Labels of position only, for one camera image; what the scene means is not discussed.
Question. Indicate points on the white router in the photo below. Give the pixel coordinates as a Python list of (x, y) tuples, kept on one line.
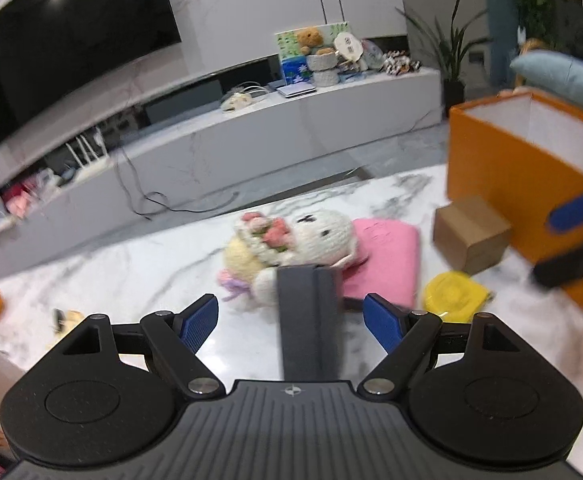
[(89, 157)]

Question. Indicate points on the white woven basket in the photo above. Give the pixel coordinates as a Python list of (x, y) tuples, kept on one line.
[(321, 62), (325, 78)]

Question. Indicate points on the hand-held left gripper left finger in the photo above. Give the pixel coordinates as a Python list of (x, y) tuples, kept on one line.
[(199, 322)]

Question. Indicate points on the black white figurine group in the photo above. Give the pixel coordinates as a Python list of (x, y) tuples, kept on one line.
[(401, 64)]

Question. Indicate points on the decorative plate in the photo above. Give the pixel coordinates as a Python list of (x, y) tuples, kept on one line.
[(374, 55)]

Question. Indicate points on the crochet bunny doll with flowers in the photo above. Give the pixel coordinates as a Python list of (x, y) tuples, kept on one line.
[(291, 240)]

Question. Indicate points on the black television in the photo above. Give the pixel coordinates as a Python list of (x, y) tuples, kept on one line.
[(61, 35)]

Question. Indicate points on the dark grey book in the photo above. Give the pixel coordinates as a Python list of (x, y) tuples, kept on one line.
[(306, 320)]

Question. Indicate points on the wooden chair back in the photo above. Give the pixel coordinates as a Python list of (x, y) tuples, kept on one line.
[(539, 46)]

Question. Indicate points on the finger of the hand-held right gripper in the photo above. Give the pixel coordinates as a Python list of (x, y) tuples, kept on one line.
[(571, 262), (579, 210)]

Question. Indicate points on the orange storage box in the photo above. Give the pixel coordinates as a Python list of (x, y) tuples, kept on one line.
[(501, 170)]

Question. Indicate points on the wall socket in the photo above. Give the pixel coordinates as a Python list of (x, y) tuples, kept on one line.
[(477, 57)]

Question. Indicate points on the pink snap wallet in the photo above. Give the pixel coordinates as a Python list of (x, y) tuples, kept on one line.
[(386, 255)]

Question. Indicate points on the white round hand fan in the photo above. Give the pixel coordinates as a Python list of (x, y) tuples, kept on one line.
[(347, 47)]

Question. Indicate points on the long-leaf potted plant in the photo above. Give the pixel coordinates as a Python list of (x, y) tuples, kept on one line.
[(454, 60)]

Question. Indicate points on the green picture card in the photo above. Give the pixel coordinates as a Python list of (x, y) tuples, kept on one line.
[(286, 40)]

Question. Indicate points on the small brown teddy bear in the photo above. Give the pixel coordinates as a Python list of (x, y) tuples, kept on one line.
[(314, 40)]

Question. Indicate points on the silver laptop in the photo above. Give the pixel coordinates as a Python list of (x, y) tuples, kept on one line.
[(296, 90)]

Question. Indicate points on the yellow round plastic case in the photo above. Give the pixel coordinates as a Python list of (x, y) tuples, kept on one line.
[(454, 297)]

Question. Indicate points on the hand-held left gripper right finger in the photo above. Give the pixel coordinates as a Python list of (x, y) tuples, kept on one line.
[(384, 322)]

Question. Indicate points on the blue floral box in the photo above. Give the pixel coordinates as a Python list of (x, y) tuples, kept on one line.
[(296, 71)]

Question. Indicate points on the light blue cushion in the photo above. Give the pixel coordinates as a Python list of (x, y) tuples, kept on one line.
[(561, 77)]

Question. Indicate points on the pale yellow small object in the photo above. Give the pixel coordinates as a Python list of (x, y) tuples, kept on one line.
[(69, 324)]

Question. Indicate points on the brown cardboard box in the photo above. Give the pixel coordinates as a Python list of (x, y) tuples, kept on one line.
[(471, 235)]

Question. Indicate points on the white marble tv cabinet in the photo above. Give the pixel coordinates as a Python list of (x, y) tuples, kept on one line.
[(221, 160)]

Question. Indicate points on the pink packages heap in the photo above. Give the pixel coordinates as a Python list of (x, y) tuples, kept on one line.
[(21, 200)]

